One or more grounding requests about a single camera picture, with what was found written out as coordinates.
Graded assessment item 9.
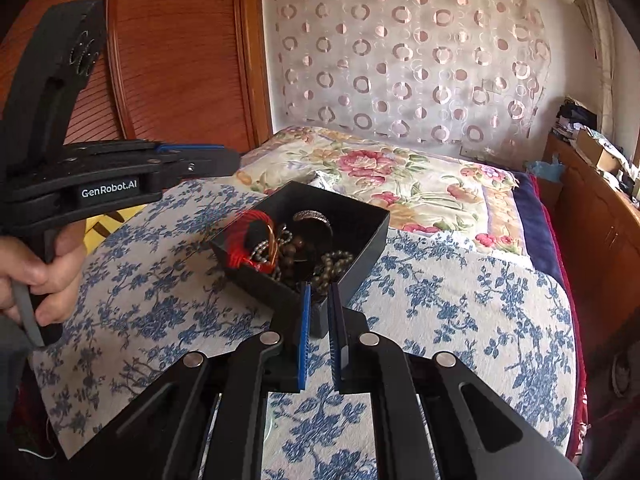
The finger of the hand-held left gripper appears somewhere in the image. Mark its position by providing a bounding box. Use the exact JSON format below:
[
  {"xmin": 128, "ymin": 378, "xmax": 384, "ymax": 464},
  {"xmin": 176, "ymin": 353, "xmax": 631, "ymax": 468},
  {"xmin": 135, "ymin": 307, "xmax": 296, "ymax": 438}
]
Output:
[
  {"xmin": 155, "ymin": 152, "xmax": 242, "ymax": 182},
  {"xmin": 150, "ymin": 141, "xmax": 227, "ymax": 157}
]

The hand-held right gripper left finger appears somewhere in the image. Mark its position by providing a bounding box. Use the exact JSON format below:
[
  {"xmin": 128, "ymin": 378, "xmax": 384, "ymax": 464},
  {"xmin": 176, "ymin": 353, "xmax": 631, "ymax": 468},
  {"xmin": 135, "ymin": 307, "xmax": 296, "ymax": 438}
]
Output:
[{"xmin": 65, "ymin": 282, "xmax": 313, "ymax": 480}]

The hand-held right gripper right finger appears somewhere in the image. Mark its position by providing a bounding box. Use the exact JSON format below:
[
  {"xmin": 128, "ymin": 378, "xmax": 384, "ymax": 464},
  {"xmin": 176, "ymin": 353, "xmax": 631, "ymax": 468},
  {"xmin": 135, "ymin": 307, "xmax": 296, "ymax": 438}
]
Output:
[{"xmin": 327, "ymin": 282, "xmax": 586, "ymax": 480}]

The red cord bracelet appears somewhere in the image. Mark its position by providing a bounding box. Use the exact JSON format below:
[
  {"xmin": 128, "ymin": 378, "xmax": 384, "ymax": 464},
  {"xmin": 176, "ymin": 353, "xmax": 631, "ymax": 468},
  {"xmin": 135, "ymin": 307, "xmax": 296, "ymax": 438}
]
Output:
[{"xmin": 225, "ymin": 210, "xmax": 276, "ymax": 268}]

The olive small bead bracelet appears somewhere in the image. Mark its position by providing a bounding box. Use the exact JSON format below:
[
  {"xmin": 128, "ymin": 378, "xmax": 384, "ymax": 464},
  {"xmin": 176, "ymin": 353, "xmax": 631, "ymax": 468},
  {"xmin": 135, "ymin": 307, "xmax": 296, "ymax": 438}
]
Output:
[{"xmin": 312, "ymin": 250, "xmax": 356, "ymax": 286}]

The brown wooden bead bracelet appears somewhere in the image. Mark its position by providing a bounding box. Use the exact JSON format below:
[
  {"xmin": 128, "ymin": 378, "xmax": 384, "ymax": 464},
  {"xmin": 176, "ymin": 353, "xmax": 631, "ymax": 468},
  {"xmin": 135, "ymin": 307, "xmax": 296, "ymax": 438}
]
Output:
[{"xmin": 272, "ymin": 232, "xmax": 321, "ymax": 286}]

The orange copper bangle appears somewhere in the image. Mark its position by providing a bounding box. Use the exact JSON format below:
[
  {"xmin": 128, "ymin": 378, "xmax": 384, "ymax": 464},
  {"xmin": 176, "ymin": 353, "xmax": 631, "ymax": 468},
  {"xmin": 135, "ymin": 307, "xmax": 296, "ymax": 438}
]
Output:
[{"xmin": 262, "ymin": 222, "xmax": 281, "ymax": 273}]

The black jewelry box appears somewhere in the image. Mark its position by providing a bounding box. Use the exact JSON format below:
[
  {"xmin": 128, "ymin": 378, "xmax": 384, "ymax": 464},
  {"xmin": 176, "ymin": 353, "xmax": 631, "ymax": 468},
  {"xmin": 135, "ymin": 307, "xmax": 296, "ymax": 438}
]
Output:
[{"xmin": 209, "ymin": 181, "xmax": 391, "ymax": 338}]

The person's left hand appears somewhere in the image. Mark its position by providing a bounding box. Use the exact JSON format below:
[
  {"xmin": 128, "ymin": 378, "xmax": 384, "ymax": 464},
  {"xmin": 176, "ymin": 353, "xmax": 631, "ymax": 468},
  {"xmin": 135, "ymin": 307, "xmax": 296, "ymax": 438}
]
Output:
[{"xmin": 0, "ymin": 220, "xmax": 88, "ymax": 328}]

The yellow cloth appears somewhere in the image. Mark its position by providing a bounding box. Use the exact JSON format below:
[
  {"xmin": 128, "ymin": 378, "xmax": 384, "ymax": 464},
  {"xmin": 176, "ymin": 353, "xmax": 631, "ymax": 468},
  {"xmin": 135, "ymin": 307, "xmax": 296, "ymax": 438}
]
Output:
[{"xmin": 82, "ymin": 210, "xmax": 131, "ymax": 256}]

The wooden wardrobe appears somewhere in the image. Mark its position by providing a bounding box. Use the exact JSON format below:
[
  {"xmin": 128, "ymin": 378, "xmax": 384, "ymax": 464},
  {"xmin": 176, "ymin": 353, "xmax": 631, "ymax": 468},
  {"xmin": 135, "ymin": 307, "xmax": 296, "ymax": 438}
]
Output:
[{"xmin": 0, "ymin": 0, "xmax": 273, "ymax": 161}]

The blue floral cloth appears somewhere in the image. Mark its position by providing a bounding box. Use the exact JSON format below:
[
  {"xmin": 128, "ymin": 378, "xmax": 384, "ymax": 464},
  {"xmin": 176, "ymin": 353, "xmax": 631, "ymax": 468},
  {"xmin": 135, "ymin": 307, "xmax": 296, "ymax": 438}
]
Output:
[{"xmin": 32, "ymin": 177, "xmax": 578, "ymax": 480}]

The pink floral quilt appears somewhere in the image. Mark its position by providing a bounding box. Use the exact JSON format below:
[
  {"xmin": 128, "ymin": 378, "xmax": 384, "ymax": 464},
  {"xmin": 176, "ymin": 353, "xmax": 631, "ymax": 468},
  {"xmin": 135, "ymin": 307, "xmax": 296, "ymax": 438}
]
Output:
[{"xmin": 235, "ymin": 125, "xmax": 531, "ymax": 258}]

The circle patterned sheer curtain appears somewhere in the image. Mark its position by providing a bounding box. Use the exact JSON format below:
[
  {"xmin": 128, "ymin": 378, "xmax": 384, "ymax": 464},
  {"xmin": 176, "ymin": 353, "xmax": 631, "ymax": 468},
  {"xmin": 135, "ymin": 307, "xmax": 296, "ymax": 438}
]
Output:
[{"xmin": 262, "ymin": 0, "xmax": 551, "ymax": 148}]

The dark blue red blanket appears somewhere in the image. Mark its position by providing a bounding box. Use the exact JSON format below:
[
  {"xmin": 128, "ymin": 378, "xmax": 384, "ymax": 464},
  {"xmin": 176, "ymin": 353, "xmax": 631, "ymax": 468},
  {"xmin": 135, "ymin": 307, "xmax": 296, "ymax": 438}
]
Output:
[{"xmin": 510, "ymin": 172, "xmax": 588, "ymax": 456}]

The blue plastic bag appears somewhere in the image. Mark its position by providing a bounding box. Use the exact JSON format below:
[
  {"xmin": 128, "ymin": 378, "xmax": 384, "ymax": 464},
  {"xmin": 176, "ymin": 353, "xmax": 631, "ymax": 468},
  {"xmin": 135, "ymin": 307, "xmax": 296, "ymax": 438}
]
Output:
[{"xmin": 525, "ymin": 156, "xmax": 566, "ymax": 181}]

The wooden sideboard cabinet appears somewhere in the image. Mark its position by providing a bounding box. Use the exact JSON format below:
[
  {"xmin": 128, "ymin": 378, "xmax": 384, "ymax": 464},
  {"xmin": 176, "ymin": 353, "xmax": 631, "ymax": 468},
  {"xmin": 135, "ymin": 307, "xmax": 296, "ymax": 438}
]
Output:
[{"xmin": 542, "ymin": 132, "xmax": 640, "ymax": 311}]

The cardboard box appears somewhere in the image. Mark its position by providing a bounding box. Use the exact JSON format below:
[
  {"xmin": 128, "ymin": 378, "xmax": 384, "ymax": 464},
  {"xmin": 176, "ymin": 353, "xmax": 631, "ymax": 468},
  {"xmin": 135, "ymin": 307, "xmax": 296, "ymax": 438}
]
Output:
[{"xmin": 575, "ymin": 127, "xmax": 623, "ymax": 171}]

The black device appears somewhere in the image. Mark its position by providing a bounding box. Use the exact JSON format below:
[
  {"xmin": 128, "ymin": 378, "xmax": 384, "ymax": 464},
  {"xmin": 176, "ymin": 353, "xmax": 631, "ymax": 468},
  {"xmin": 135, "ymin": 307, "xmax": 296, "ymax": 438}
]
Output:
[{"xmin": 557, "ymin": 100, "xmax": 598, "ymax": 136}]

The pale window curtain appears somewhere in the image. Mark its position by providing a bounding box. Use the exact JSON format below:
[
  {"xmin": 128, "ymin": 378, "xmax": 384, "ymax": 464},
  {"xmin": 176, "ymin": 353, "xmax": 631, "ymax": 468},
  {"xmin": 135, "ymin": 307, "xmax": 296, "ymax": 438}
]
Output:
[{"xmin": 570, "ymin": 0, "xmax": 616, "ymax": 136}]

